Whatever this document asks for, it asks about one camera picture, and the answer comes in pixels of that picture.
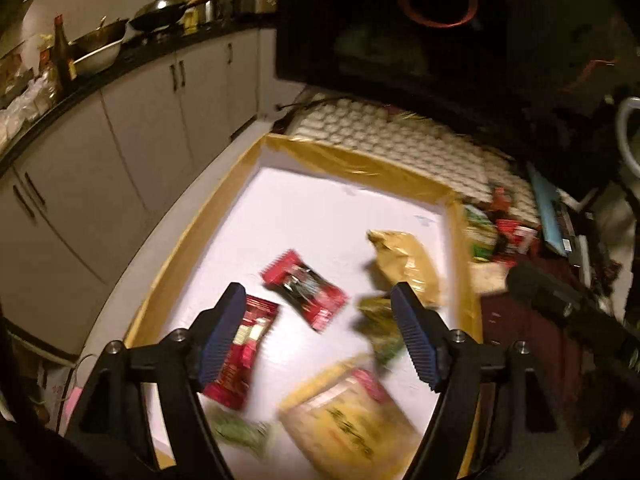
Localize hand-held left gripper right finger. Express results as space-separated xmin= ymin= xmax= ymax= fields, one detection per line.
xmin=390 ymin=282 xmax=576 ymax=480

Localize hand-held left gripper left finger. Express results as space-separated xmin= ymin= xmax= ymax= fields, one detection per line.
xmin=65 ymin=282 xmax=248 ymax=480

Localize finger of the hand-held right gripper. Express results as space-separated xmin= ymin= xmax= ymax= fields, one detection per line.
xmin=507 ymin=261 xmax=586 ymax=318

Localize long red snack packet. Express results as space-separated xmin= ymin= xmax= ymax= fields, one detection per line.
xmin=202 ymin=296 xmax=281 ymax=410

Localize dark green snack packet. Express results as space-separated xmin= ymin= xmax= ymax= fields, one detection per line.
xmin=356 ymin=296 xmax=405 ymax=367

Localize white box with yellow tape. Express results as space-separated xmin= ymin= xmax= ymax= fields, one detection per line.
xmin=122 ymin=132 xmax=483 ymax=480

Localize dark red cloth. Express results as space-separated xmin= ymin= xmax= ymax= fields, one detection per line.
xmin=479 ymin=255 xmax=603 ymax=413

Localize pile of snack packets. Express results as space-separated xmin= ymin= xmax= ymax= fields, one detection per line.
xmin=464 ymin=186 xmax=543 ymax=267

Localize yellow crinkled snack bag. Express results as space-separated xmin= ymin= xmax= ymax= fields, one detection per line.
xmin=366 ymin=229 xmax=442 ymax=308

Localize blue book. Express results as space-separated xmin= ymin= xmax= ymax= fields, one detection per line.
xmin=526 ymin=164 xmax=576 ymax=257

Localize light green snack packet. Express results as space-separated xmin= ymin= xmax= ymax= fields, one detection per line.
xmin=207 ymin=407 xmax=273 ymax=461

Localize red and black snack packet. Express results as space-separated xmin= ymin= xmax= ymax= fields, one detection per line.
xmin=260 ymin=249 xmax=349 ymax=332

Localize large beige snack bag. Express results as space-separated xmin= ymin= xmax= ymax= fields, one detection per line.
xmin=277 ymin=355 xmax=421 ymax=480

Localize white beaded seat cushion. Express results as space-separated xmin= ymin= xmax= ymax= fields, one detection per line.
xmin=289 ymin=97 xmax=541 ymax=226

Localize grey kitchen cabinets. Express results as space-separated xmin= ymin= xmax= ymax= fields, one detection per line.
xmin=0 ymin=27 xmax=278 ymax=357

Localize dark glossy panel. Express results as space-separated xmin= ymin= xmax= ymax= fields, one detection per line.
xmin=274 ymin=0 xmax=640 ymax=188

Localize black kitchen countertop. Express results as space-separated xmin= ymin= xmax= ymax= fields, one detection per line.
xmin=0 ymin=14 xmax=277 ymax=173

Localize clear plastic bags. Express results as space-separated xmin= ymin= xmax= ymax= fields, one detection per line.
xmin=0 ymin=35 xmax=60 ymax=147

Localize metal mixing bowl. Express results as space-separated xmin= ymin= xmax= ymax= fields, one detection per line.
xmin=69 ymin=17 xmax=129 ymax=75

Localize dark sauce bottle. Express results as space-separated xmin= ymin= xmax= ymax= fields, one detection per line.
xmin=51 ymin=14 xmax=77 ymax=92

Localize small metal pot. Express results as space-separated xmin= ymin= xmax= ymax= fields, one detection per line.
xmin=199 ymin=0 xmax=226 ymax=24

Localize black wok with lid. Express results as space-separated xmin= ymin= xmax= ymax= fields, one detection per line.
xmin=127 ymin=0 xmax=202 ymax=32

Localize white curved handle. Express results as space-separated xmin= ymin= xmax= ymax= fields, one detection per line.
xmin=614 ymin=96 xmax=640 ymax=179

